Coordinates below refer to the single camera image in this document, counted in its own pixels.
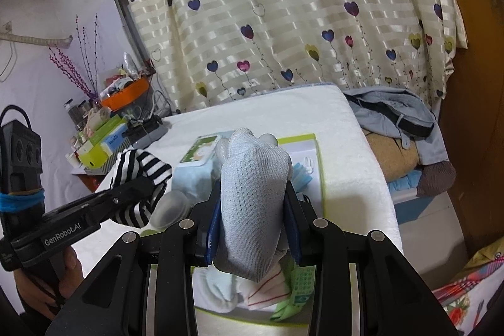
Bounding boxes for red-brown wooden cabinet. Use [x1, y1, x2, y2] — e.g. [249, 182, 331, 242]
[81, 173, 107, 195]

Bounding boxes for metal window frame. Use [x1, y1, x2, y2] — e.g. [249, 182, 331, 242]
[113, 0, 154, 65]

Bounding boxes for heart print curtain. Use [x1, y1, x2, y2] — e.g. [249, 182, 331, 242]
[100, 0, 469, 112]

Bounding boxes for black white striped sock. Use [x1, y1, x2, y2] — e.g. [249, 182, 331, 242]
[108, 148, 174, 228]

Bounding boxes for dark jar with frosted lid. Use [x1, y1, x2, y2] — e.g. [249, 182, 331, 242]
[152, 190, 193, 230]

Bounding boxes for blue white tissue pack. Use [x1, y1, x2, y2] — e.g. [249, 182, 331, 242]
[100, 127, 129, 156]

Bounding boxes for pale blue sock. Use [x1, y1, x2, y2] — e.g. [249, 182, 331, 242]
[195, 269, 241, 311]

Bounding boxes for green cardboard box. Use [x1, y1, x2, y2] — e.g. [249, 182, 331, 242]
[79, 116, 127, 168]

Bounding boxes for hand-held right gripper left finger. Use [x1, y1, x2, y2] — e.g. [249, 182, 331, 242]
[43, 182, 223, 336]

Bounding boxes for glass jar with black lid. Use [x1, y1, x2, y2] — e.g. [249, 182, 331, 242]
[64, 99, 79, 124]

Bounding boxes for blue face mask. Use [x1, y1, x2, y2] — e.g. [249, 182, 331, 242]
[293, 159, 316, 195]

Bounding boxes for light grey-blue sock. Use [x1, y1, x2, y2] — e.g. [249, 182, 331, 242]
[213, 128, 294, 283]

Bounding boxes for brown wooden wardrobe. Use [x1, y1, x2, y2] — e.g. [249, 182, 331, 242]
[429, 0, 504, 258]

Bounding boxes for green-edged white box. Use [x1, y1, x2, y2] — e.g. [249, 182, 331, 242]
[193, 133, 324, 329]

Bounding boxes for orange tray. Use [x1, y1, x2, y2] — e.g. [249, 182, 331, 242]
[100, 78, 151, 110]

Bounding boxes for grey pouch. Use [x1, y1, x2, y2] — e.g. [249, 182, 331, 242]
[130, 121, 170, 148]

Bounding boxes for striped pattern box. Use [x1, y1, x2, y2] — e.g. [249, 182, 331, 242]
[84, 155, 119, 176]

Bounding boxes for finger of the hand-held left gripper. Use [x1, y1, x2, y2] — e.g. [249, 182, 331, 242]
[43, 176, 158, 230]

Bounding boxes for beige rolled cloth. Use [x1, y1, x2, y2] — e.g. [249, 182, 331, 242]
[84, 108, 111, 132]

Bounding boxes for tan folded cloth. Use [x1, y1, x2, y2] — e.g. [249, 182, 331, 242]
[364, 131, 420, 181]

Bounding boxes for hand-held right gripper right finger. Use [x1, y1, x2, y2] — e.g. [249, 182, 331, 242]
[281, 180, 459, 336]

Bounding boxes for white wall rail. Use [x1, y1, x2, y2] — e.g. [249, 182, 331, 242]
[0, 31, 73, 47]

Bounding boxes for grey-blue jacket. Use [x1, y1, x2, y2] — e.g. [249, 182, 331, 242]
[342, 86, 447, 167]

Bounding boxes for colourful printed cloth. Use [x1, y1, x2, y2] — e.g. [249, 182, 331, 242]
[433, 242, 504, 336]

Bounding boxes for purple flower branches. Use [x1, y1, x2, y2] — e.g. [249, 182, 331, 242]
[49, 15, 101, 100]

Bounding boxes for person's left hand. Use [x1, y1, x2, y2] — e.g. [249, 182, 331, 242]
[16, 247, 85, 321]

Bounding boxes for pale blue wet wipes pack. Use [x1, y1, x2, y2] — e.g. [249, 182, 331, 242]
[173, 133, 237, 203]

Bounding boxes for green sock with brown-striped cuff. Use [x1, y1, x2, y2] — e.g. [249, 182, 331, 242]
[289, 261, 318, 307]

